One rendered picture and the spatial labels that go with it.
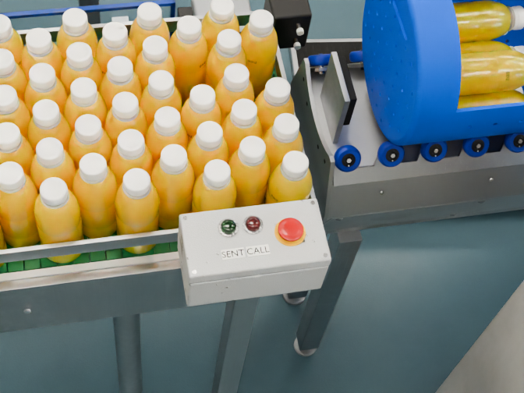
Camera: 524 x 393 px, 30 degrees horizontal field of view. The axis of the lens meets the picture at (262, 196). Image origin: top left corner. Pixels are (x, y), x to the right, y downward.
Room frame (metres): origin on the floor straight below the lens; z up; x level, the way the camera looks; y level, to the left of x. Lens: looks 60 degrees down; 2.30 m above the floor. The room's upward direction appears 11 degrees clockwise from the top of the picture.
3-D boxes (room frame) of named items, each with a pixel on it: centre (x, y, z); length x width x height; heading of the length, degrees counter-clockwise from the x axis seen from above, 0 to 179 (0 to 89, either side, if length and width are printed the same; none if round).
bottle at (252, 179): (0.79, 0.03, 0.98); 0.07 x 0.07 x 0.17
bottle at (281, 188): (0.78, -0.04, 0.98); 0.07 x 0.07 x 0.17
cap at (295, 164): (0.78, -0.04, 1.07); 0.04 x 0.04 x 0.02
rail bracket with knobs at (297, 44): (1.15, 0.02, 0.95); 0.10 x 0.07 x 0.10; 20
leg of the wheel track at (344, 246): (0.94, -0.18, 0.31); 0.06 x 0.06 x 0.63; 20
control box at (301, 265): (0.63, 0.00, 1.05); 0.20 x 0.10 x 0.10; 110
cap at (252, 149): (0.79, 0.03, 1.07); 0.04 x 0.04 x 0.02
